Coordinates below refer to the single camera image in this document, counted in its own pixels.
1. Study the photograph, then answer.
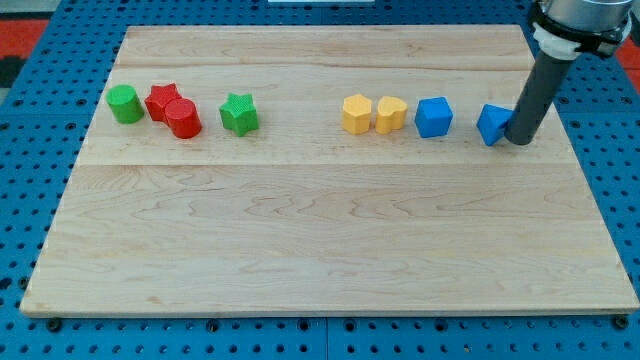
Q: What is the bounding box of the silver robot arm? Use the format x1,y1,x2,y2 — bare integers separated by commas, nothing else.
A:
529,0,637,61

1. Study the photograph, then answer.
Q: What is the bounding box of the light wooden board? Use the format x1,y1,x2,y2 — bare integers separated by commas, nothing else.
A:
21,25,639,318

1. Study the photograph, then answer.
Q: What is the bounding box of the yellow hexagon block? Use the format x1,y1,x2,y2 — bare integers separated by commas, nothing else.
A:
342,94,372,135

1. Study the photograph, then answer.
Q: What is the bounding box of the yellow heart block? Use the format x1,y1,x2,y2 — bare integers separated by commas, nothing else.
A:
375,96,408,134

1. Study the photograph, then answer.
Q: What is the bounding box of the green star block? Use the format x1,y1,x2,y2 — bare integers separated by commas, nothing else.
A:
219,93,259,137

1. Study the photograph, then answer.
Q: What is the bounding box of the blue cube block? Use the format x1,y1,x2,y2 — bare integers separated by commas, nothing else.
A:
414,97,453,138

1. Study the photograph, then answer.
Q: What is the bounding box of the red cylinder block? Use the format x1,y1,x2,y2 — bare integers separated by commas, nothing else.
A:
165,98,202,139

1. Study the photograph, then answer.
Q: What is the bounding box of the red star block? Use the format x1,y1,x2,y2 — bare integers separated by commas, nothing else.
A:
144,83,181,123

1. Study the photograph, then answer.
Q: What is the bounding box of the blue triangle block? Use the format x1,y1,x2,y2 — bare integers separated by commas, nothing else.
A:
476,104,513,147

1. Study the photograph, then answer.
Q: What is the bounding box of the green cylinder block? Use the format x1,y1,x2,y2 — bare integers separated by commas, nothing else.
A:
106,84,144,124

